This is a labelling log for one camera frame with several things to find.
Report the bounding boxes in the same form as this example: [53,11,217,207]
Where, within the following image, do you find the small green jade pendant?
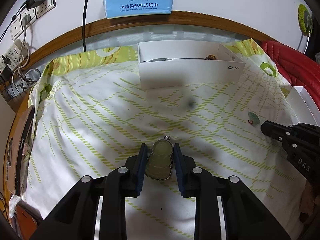
[248,112,260,127]

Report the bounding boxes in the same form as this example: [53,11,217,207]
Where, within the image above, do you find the green buddha pendant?
[145,138,173,181]

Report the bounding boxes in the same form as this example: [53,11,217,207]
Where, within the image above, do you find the green jade bangle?
[146,58,172,63]

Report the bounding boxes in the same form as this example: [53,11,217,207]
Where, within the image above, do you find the white open box right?
[286,86,320,126]

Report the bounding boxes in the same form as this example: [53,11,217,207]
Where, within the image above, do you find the red down jacket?
[260,41,320,106]

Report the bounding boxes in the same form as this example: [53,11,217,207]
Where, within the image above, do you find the green patterned bed sheet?
[22,40,305,239]

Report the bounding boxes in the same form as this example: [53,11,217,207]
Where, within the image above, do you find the brown carved bead ornament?
[205,54,217,60]

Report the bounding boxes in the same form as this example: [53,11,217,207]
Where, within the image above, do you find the white vivo box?
[137,40,245,89]

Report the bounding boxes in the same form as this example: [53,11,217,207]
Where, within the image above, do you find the wooden bed headboard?
[27,11,274,68]

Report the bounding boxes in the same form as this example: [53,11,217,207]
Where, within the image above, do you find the white power strip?
[0,39,22,72]

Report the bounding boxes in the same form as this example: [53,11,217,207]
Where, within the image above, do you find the green round wall hook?
[298,4,312,36]

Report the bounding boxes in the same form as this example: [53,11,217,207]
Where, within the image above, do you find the tangled grey cables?
[10,39,42,90]

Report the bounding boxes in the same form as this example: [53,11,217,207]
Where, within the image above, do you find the black hanging cable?
[82,0,96,52]

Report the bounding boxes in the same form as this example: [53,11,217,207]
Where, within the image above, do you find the wall socket panel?
[9,0,56,41]

